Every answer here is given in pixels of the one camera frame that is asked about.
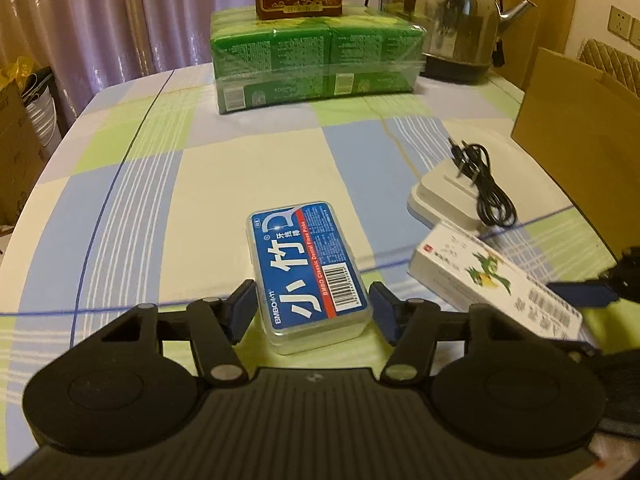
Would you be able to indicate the blue dental floss box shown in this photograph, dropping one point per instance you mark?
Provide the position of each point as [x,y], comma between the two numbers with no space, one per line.
[310,292]

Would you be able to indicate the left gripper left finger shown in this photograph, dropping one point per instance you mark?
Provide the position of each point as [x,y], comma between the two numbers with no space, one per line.
[215,326]

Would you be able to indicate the stainless steel kettle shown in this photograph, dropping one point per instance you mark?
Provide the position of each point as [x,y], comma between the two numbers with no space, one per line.
[463,38]

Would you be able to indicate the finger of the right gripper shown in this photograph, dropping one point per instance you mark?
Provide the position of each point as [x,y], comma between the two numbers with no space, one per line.
[585,294]

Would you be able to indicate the wall socket panel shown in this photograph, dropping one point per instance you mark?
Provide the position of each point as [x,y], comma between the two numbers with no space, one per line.
[634,35]
[620,23]

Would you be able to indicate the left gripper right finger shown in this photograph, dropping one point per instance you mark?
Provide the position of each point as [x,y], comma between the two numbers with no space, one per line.
[411,327]

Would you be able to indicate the brown wooden door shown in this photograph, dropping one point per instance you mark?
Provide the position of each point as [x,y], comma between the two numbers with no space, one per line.
[545,25]

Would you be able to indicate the white bucket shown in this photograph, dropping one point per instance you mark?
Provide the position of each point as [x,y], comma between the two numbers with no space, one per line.
[44,117]

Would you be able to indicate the cardboard box on floor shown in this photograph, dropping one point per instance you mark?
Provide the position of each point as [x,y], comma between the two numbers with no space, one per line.
[21,161]

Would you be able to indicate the quilted chair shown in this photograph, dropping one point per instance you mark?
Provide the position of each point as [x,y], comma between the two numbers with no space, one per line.
[619,65]

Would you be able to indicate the white charger box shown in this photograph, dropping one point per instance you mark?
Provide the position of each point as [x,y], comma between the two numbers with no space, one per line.
[445,193]

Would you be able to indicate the green tissue multipack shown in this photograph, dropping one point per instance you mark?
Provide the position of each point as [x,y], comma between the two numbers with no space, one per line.
[262,63]

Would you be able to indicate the open cardboard box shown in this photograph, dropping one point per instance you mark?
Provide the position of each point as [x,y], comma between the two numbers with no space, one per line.
[582,127]

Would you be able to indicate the white parrot ointment box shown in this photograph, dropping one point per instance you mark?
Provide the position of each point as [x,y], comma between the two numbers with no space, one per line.
[463,270]

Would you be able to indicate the purple curtain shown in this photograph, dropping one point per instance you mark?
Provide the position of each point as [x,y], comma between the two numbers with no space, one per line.
[91,45]

